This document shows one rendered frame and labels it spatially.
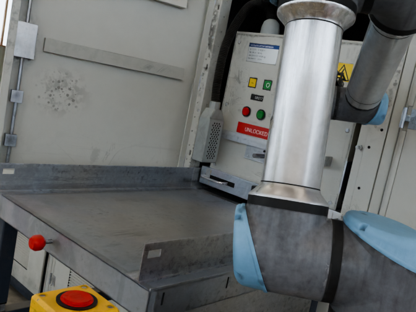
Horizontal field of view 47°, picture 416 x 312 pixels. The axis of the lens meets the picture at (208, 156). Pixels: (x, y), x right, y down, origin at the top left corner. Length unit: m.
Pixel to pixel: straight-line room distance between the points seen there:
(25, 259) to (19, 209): 1.45
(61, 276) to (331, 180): 1.37
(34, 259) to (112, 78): 1.21
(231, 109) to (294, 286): 1.03
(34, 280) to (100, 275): 1.63
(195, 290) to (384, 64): 0.52
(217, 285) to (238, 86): 0.84
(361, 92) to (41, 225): 0.71
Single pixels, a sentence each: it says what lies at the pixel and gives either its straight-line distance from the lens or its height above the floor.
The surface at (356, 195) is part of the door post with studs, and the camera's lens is 1.33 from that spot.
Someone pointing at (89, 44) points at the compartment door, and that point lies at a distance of 1.57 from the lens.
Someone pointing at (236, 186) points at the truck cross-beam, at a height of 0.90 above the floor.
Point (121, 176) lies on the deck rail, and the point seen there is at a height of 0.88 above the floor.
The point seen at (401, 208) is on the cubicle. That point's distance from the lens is 1.27.
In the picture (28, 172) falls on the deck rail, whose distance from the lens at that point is 1.30.
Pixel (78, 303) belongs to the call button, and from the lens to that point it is 0.62.
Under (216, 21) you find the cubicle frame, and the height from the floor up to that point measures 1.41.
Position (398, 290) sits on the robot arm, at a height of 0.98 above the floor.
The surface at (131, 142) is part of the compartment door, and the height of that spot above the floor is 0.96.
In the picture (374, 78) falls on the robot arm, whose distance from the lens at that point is 0.96.
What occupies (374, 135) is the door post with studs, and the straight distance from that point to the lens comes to 1.31.
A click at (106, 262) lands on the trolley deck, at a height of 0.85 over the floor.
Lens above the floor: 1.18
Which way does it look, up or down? 8 degrees down
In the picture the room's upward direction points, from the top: 11 degrees clockwise
